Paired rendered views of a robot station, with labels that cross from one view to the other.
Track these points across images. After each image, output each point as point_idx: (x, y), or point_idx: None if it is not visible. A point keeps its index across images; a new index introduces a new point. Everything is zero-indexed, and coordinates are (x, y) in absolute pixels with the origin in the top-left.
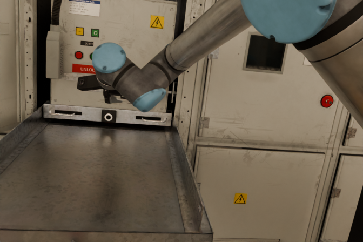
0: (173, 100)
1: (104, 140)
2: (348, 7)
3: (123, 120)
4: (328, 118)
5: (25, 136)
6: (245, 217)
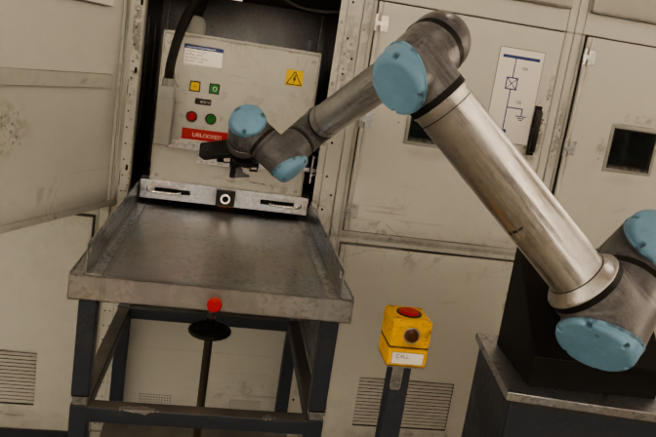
0: (307, 188)
1: (223, 224)
2: (436, 94)
3: (243, 205)
4: None
5: (127, 215)
6: None
